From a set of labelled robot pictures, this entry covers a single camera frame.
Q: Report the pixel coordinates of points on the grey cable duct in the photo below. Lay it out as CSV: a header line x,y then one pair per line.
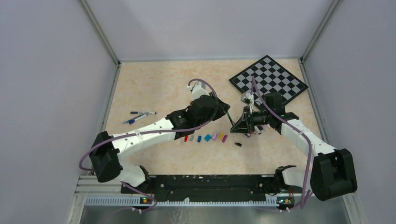
x,y
137,201

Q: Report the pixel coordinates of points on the light blue highlighter cap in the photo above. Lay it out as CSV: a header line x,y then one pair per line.
x,y
207,138

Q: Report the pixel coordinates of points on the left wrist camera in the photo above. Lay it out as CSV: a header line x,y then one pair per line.
x,y
197,90

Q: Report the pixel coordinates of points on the black cap white marker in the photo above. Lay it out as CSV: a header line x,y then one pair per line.
x,y
143,112

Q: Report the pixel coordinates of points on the blue cap pen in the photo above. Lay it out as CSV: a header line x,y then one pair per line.
x,y
131,121

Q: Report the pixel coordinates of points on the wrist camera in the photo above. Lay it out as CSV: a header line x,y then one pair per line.
x,y
248,99
197,90

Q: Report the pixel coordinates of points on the light purple highlighter cap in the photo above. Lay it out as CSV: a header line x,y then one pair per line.
x,y
214,136

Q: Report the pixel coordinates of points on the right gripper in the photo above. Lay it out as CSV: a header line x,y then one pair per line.
x,y
243,125

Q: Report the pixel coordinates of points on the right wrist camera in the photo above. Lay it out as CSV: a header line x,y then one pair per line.
x,y
248,99

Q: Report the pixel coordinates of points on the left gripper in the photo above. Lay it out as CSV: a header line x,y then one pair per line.
x,y
222,108

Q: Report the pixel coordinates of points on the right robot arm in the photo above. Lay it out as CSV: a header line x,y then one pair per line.
x,y
329,172

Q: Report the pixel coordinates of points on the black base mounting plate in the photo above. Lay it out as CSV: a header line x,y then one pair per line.
x,y
215,188

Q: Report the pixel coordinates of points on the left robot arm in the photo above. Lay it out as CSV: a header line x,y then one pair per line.
x,y
108,152

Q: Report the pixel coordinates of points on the black grey chessboard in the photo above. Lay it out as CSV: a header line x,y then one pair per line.
x,y
270,76

